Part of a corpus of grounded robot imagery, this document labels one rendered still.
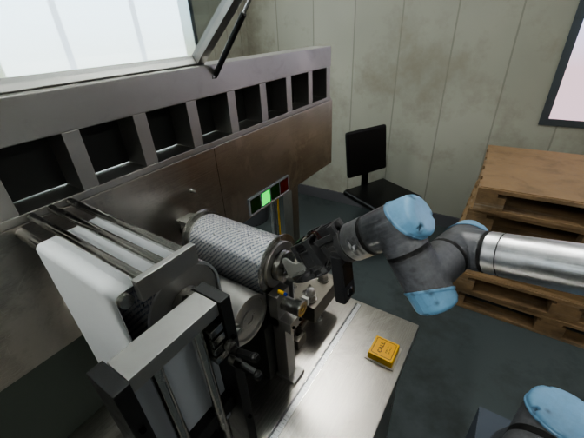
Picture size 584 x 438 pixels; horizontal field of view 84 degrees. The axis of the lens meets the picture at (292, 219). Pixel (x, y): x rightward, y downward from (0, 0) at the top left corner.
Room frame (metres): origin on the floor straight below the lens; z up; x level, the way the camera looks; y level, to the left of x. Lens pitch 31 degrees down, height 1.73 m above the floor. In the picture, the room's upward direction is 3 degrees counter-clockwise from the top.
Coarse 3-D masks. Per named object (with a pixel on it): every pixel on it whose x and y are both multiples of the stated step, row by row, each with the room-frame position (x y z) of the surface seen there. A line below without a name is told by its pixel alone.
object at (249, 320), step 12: (228, 288) 0.55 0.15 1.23; (240, 288) 0.55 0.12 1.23; (240, 300) 0.51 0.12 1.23; (252, 300) 0.53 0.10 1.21; (264, 300) 0.55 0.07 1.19; (240, 312) 0.49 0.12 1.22; (252, 312) 0.52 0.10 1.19; (264, 312) 0.55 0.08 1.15; (240, 324) 0.49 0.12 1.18; (252, 324) 0.51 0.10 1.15; (240, 336) 0.49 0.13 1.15; (252, 336) 0.51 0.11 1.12
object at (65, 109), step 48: (0, 96) 0.57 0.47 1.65; (48, 96) 0.63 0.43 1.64; (96, 96) 0.70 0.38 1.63; (144, 96) 0.78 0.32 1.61; (192, 96) 0.89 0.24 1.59; (240, 96) 1.15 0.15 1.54; (288, 96) 1.25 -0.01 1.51; (0, 144) 0.55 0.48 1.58; (48, 144) 0.66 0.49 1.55; (96, 144) 0.74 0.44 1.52; (144, 144) 0.76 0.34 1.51; (192, 144) 0.88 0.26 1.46; (0, 192) 0.52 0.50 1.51; (48, 192) 0.63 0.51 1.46; (96, 192) 0.64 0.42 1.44
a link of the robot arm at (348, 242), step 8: (344, 224) 0.51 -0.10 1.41; (352, 224) 0.49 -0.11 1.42; (344, 232) 0.49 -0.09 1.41; (352, 232) 0.47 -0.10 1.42; (344, 240) 0.48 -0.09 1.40; (352, 240) 0.47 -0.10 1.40; (344, 248) 0.47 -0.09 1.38; (352, 248) 0.46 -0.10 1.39; (360, 248) 0.46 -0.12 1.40; (352, 256) 0.47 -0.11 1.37; (360, 256) 0.46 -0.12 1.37; (368, 256) 0.46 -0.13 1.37
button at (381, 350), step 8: (376, 336) 0.65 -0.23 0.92; (376, 344) 0.62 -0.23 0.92; (384, 344) 0.62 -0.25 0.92; (392, 344) 0.62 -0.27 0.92; (368, 352) 0.59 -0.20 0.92; (376, 352) 0.59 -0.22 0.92; (384, 352) 0.59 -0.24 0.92; (392, 352) 0.59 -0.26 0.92; (376, 360) 0.58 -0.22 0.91; (384, 360) 0.57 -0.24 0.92; (392, 360) 0.57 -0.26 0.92
